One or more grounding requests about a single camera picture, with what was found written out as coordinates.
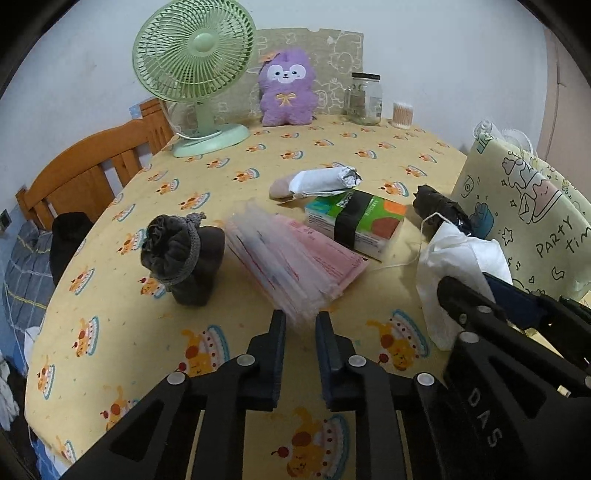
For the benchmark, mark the green desk fan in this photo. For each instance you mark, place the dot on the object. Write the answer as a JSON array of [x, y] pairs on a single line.
[[203, 44]]

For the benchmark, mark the purple plush toy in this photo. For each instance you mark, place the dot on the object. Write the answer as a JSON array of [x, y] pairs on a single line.
[[286, 101]]

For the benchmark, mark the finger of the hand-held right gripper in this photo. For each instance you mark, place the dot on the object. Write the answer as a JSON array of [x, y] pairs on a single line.
[[517, 302], [489, 397]]

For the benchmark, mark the white clothes pile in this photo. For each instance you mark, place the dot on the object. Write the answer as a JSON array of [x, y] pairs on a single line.
[[7, 397]]

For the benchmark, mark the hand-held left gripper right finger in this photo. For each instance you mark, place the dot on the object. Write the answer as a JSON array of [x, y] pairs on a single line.
[[324, 360]]

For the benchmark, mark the pink packet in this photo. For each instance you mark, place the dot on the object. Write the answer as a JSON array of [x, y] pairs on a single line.
[[337, 258]]

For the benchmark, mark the yellow printed storage box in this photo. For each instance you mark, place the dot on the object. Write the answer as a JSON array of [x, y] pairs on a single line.
[[521, 207]]

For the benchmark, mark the beige printed mat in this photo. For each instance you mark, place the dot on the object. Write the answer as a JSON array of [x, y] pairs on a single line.
[[332, 60]]

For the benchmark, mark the yellow printed tablecloth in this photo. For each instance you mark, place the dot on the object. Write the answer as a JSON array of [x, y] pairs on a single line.
[[138, 323]]

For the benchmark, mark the white face mask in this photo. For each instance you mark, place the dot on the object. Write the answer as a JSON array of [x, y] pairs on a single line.
[[457, 258]]

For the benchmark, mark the wooden chair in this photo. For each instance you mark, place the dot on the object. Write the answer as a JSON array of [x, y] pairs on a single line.
[[92, 157]]

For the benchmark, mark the dark grey rolled socks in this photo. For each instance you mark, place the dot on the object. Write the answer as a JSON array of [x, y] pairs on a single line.
[[184, 258]]

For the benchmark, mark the blue plaid bedding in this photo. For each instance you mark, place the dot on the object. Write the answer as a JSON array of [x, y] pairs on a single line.
[[23, 277]]

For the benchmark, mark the green tissue pack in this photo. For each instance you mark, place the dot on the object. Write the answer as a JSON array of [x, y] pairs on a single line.
[[383, 221]]

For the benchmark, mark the cotton swab container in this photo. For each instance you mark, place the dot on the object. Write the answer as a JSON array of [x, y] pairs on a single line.
[[402, 115]]

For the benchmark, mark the black plastic bag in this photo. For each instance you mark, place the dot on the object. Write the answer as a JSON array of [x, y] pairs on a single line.
[[438, 207]]

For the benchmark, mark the beige sock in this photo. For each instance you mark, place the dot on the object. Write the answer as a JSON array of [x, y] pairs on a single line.
[[279, 189]]

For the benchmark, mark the white rolled cloth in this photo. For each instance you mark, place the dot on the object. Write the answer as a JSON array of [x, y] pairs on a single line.
[[318, 180]]

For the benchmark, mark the glass jar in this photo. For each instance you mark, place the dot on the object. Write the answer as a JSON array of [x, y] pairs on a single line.
[[364, 101]]

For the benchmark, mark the dark cloth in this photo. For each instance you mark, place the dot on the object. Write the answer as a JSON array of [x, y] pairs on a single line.
[[69, 240]]

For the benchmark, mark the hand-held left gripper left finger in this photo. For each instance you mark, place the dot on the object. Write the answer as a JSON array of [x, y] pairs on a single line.
[[278, 355]]

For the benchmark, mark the white fan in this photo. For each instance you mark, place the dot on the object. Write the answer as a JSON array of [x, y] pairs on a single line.
[[508, 136]]

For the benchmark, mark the stack of clear packets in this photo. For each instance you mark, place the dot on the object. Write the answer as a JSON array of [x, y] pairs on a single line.
[[268, 267]]

